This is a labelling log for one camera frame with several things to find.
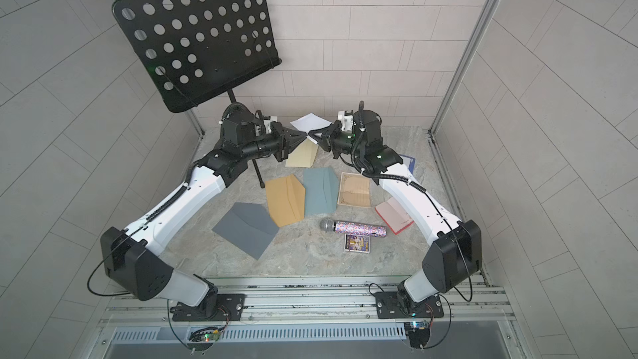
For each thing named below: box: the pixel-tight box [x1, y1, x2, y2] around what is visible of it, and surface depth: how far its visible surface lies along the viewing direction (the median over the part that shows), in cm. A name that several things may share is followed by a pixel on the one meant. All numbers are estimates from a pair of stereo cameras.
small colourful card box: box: [343, 229, 371, 254], surface depth 84 cm
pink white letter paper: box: [373, 196, 415, 236], surface depth 91 cm
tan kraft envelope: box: [265, 173, 306, 228], surface depth 96 cm
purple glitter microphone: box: [319, 217, 388, 237], surface depth 85 cm
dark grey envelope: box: [211, 201, 280, 261], surface depth 90 cm
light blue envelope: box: [303, 167, 339, 217], surface depth 99 cm
